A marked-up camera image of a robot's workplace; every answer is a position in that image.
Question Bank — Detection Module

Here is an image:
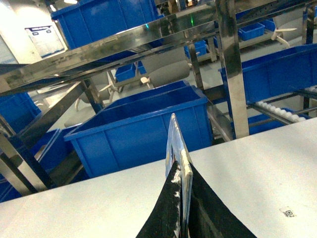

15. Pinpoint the flower gift bag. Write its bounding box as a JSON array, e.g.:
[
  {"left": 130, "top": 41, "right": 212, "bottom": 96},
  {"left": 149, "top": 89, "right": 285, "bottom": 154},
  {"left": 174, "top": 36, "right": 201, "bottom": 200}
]
[{"left": 165, "top": 113, "right": 193, "bottom": 238}]

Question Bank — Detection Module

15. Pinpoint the small QR code sticker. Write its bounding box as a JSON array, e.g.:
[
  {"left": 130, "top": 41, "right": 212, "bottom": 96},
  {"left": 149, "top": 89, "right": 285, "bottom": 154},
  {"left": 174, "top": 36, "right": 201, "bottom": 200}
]
[{"left": 279, "top": 206, "right": 297, "bottom": 218}]

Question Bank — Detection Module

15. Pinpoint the white folding table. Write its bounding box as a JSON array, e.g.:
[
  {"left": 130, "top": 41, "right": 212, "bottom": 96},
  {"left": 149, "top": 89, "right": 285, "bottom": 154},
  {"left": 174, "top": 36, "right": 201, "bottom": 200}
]
[{"left": 0, "top": 119, "right": 317, "bottom": 238}]

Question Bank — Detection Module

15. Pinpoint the blue crate with black item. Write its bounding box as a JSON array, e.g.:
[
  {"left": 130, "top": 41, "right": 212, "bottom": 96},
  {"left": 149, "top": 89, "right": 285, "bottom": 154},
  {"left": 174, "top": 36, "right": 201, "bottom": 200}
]
[{"left": 64, "top": 86, "right": 212, "bottom": 178}]

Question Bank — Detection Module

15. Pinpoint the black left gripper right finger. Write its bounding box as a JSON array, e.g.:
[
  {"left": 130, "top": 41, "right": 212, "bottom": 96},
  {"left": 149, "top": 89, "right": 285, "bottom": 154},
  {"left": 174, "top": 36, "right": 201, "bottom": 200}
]
[{"left": 188, "top": 164, "right": 255, "bottom": 238}]

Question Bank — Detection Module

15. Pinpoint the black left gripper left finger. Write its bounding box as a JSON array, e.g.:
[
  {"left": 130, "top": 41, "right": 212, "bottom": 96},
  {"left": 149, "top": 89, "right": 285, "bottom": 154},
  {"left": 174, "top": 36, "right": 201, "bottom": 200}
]
[{"left": 137, "top": 161, "right": 181, "bottom": 238}]

